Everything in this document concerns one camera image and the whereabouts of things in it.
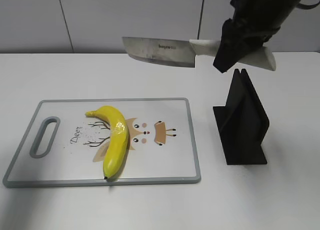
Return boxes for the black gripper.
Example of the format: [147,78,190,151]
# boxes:
[213,13,282,73]

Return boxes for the white-handled kitchen knife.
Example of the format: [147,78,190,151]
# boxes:
[122,37,276,71]

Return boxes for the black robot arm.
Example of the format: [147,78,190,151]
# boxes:
[213,0,318,73]

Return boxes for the yellow plastic banana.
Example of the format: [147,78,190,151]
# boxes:
[85,105,129,179]

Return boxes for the black knife stand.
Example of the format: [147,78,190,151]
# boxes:
[212,69,270,165]

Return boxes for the white grey-rimmed cutting board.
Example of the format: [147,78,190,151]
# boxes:
[2,98,201,188]

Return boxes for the black cable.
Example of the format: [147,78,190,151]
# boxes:
[297,0,320,10]

